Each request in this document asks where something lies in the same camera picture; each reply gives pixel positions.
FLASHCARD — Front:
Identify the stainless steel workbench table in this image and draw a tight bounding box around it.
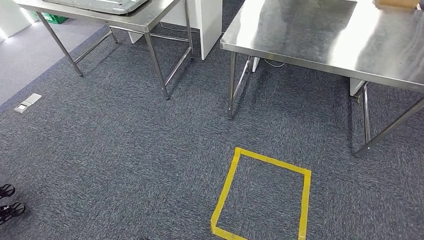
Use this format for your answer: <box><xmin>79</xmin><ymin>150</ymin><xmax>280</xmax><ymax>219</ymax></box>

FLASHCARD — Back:
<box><xmin>14</xmin><ymin>0</ymin><xmax>195</xmax><ymax>101</ymax></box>
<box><xmin>219</xmin><ymin>0</ymin><xmax>424</xmax><ymax>159</ymax></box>

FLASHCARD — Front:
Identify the white cabinet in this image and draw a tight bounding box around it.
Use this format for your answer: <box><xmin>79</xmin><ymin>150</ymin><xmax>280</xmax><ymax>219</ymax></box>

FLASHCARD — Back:
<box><xmin>127</xmin><ymin>0</ymin><xmax>223</xmax><ymax>62</ymax></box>

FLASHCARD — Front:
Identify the yellow floor tape rectangle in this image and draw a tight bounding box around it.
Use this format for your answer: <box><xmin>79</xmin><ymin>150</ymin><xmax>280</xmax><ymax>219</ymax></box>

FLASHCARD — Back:
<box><xmin>209</xmin><ymin>147</ymin><xmax>313</xmax><ymax>240</ymax></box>

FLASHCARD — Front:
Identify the metal floor outlet plate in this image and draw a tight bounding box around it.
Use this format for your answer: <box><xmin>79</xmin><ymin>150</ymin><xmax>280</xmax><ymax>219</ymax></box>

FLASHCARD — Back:
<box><xmin>13</xmin><ymin>93</ymin><xmax>43</xmax><ymax>115</ymax></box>

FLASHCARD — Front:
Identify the green plastic crate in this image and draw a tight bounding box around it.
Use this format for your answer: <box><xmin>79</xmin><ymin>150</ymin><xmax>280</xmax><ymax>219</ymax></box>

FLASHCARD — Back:
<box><xmin>31</xmin><ymin>10</ymin><xmax>69</xmax><ymax>25</ymax></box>

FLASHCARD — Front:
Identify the brown cardboard box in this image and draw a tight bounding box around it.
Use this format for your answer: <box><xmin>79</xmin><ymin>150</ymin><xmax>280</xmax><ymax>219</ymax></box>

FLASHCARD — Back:
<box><xmin>374</xmin><ymin>0</ymin><xmax>422</xmax><ymax>10</ymax></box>

